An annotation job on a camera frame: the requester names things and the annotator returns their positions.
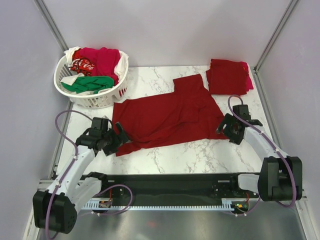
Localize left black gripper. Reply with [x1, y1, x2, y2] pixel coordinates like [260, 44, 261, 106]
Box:
[101, 122, 132, 156]

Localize dark red t shirt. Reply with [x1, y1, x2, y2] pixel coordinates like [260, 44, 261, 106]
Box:
[112, 74, 226, 157]

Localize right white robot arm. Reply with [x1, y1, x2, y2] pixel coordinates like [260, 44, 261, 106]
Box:
[216, 104, 303, 206]

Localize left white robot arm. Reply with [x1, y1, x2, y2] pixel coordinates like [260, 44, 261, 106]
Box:
[32, 117, 129, 234]

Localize white laundry basket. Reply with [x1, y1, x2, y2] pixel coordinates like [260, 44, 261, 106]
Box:
[53, 46, 129, 109]

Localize folded pink shirt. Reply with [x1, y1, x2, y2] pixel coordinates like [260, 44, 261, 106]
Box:
[243, 62, 254, 92]

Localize folded dark red shirt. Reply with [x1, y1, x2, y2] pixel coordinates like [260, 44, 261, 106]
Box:
[206, 58, 249, 96]

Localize green shirt in basket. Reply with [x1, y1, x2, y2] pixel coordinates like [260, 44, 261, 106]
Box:
[60, 76, 115, 95]

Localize white shirt in basket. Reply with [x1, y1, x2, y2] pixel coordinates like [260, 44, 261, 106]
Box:
[64, 46, 129, 85]

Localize red printed shirt in basket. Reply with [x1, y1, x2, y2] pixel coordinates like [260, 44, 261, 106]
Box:
[69, 49, 95, 77]

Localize right aluminium table rail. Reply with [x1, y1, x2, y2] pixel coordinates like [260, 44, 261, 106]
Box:
[250, 67, 283, 149]

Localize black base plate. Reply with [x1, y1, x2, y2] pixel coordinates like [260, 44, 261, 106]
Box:
[82, 172, 258, 206]

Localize slotted cable duct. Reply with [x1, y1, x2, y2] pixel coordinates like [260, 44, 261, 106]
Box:
[81, 199, 235, 212]

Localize aluminium rail bars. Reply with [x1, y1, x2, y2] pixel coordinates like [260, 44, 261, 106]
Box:
[37, 179, 307, 200]

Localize right aluminium frame post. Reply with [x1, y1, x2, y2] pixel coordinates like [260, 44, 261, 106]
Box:
[253, 0, 300, 73]

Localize aluminium frame post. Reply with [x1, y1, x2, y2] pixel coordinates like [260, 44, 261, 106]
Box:
[34, 0, 69, 51]
[253, 0, 300, 73]

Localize left aluminium frame post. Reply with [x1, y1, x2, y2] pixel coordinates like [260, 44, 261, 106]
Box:
[34, 0, 69, 51]

